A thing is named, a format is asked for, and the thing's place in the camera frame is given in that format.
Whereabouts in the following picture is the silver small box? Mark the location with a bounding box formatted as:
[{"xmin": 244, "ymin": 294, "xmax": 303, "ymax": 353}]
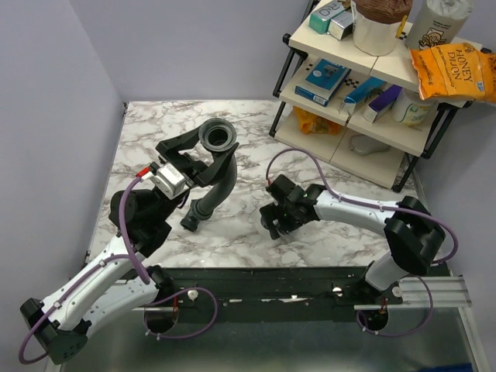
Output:
[{"xmin": 328, "ymin": 11, "xmax": 353, "ymax": 40}]

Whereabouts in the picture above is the white tub brown lid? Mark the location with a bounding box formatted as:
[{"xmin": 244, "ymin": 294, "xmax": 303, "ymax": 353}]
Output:
[{"xmin": 351, "ymin": 0, "xmax": 413, "ymax": 57}]

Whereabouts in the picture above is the aluminium frame rail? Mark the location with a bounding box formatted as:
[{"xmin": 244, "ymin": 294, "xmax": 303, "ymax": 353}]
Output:
[{"xmin": 61, "ymin": 275, "xmax": 474, "ymax": 311}]

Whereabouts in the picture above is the white round container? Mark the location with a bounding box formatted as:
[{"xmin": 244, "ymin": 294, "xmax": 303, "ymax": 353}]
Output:
[{"xmin": 391, "ymin": 88, "xmax": 437, "ymax": 126}]

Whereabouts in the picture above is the grey cylindrical canister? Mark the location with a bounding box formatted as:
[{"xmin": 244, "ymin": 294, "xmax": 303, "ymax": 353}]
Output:
[{"xmin": 405, "ymin": 0, "xmax": 474, "ymax": 50}]

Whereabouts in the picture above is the orange honey dijon chip bag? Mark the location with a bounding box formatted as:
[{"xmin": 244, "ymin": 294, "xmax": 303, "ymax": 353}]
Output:
[{"xmin": 410, "ymin": 43, "xmax": 495, "ymax": 104}]

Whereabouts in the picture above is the purple cable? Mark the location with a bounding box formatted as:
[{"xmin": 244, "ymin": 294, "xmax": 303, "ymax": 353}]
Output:
[
  {"xmin": 266, "ymin": 149, "xmax": 459, "ymax": 338},
  {"xmin": 18, "ymin": 177, "xmax": 218, "ymax": 365}
]

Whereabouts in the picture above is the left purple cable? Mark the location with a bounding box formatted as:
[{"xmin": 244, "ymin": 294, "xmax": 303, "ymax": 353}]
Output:
[{"xmin": 18, "ymin": 177, "xmax": 218, "ymax": 365}]

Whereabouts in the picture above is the orange snack bag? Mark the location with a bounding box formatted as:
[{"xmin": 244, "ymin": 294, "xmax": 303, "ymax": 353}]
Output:
[{"xmin": 292, "ymin": 106, "xmax": 341, "ymax": 136}]

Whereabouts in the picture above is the purple white carton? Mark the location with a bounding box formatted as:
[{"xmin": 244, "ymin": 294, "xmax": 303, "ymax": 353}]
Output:
[{"xmin": 363, "ymin": 85, "xmax": 402, "ymax": 123}]

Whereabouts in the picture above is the black corrugated hose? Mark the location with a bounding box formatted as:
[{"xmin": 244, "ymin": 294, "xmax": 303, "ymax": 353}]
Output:
[{"xmin": 180, "ymin": 119, "xmax": 239, "ymax": 233}]

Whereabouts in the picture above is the teal green box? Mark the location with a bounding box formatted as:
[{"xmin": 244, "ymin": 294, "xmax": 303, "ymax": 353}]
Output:
[{"xmin": 308, "ymin": 1, "xmax": 345, "ymax": 34}]

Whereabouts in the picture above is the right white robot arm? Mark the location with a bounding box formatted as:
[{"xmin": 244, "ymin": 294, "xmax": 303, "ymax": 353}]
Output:
[{"xmin": 260, "ymin": 175, "xmax": 446, "ymax": 304}]

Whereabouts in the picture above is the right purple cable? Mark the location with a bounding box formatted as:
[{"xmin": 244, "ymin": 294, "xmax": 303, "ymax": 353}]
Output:
[{"xmin": 266, "ymin": 149, "xmax": 459, "ymax": 338}]

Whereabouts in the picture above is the cream tiered shelf rack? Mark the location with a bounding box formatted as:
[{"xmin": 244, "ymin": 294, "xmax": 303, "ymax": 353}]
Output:
[{"xmin": 270, "ymin": 1, "xmax": 472, "ymax": 192}]

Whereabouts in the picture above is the blue white carton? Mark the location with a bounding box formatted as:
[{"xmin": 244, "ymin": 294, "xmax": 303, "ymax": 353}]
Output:
[{"xmin": 339, "ymin": 77, "xmax": 385, "ymax": 116}]

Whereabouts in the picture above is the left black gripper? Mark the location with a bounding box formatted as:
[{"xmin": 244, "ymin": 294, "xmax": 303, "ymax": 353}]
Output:
[{"xmin": 153, "ymin": 119, "xmax": 237, "ymax": 222}]

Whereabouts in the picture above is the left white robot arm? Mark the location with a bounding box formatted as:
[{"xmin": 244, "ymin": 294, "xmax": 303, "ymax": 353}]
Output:
[{"xmin": 19, "ymin": 119, "xmax": 239, "ymax": 365}]

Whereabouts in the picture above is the blue product box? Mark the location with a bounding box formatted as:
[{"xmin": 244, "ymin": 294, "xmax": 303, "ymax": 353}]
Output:
[{"xmin": 294, "ymin": 58, "xmax": 351, "ymax": 107}]

